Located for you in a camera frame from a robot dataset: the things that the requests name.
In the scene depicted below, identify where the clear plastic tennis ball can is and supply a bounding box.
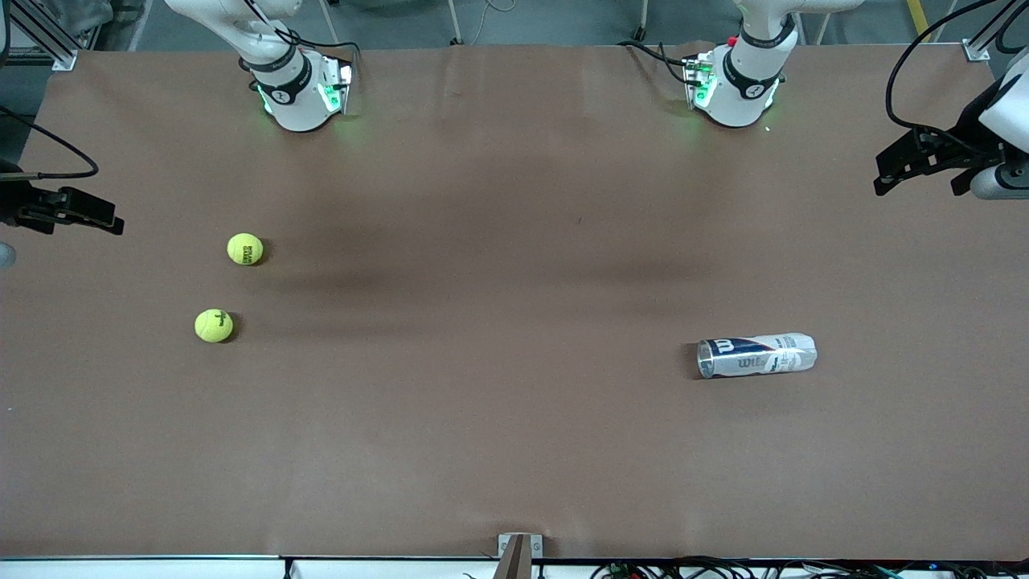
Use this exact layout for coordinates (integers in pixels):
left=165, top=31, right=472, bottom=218
left=696, top=333, right=818, bottom=380

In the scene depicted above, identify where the aluminium frame extrusion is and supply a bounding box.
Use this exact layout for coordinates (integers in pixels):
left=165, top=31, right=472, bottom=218
left=963, top=0, right=1029, bottom=63
left=12, top=0, right=79, bottom=72

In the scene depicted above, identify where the grey camera post bracket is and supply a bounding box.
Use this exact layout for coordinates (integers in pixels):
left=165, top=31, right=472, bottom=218
left=497, top=533, right=543, bottom=579

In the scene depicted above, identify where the grey fabric bundle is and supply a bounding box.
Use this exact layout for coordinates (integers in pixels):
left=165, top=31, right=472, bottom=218
left=32, top=0, right=115, bottom=38

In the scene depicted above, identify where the black base power cable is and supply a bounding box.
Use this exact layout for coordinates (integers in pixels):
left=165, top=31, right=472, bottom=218
left=617, top=39, right=694, bottom=86
left=241, top=0, right=360, bottom=62

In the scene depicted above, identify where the tangled cable bundle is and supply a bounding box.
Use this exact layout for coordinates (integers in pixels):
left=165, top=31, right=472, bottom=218
left=591, top=555, right=1029, bottom=579

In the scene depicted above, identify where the yellow tennis ball black logo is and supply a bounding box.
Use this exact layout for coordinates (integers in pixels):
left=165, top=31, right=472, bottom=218
left=195, top=309, right=235, bottom=344

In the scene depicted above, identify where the yellow tennis ball black lettering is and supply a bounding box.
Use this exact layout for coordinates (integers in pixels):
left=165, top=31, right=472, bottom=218
left=228, top=232, right=264, bottom=267

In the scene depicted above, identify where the white floor cable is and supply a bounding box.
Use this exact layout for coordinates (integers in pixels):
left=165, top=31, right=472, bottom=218
left=470, top=0, right=517, bottom=46

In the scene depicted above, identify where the brown table cover sheet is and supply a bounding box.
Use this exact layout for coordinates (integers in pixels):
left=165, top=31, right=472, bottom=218
left=0, top=40, right=1029, bottom=561

